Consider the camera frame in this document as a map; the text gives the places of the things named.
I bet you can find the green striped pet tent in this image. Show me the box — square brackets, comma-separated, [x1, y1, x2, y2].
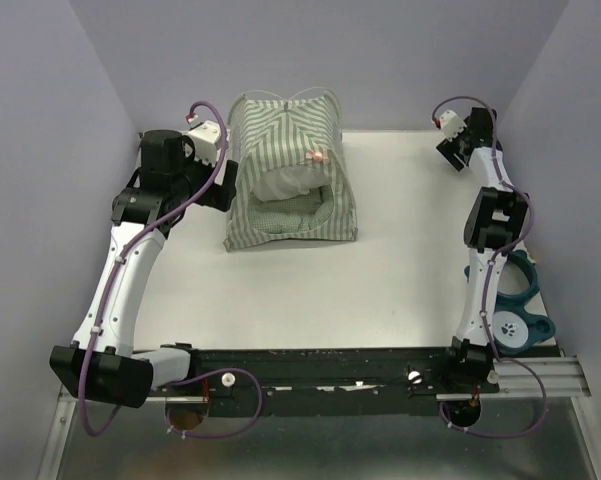
[224, 88, 358, 251]

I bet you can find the green checkered cushion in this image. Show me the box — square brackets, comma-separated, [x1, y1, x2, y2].
[247, 186, 334, 235]

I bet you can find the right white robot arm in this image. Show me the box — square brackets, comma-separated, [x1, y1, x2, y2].
[434, 107, 528, 392]

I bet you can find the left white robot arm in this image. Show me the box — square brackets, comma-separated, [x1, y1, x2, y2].
[50, 121, 237, 408]

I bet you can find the teal paw print toy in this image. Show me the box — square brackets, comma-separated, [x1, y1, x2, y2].
[456, 249, 556, 355]

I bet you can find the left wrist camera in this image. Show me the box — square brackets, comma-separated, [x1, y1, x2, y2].
[182, 117, 221, 167]

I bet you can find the black mounting rail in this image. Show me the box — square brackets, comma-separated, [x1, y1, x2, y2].
[166, 347, 499, 418]

